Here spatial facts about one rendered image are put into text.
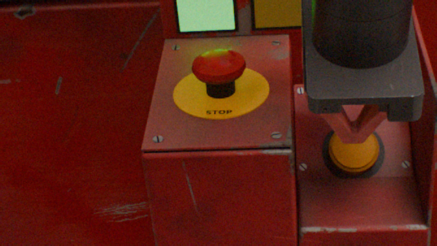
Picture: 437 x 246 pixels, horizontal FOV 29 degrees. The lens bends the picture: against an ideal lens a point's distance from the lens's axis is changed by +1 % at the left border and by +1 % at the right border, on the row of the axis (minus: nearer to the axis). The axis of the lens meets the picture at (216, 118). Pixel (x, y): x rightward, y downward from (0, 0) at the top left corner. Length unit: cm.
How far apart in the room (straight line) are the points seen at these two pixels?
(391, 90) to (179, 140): 16
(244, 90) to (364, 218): 13
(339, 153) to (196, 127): 12
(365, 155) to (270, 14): 14
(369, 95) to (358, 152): 17
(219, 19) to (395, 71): 23
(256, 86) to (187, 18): 10
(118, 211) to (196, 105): 36
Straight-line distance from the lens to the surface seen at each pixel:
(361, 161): 65
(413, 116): 50
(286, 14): 68
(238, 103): 60
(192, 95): 62
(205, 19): 69
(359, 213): 62
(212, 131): 58
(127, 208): 95
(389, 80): 49
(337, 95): 48
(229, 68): 60
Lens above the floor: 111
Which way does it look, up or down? 34 degrees down
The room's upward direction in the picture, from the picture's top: 6 degrees counter-clockwise
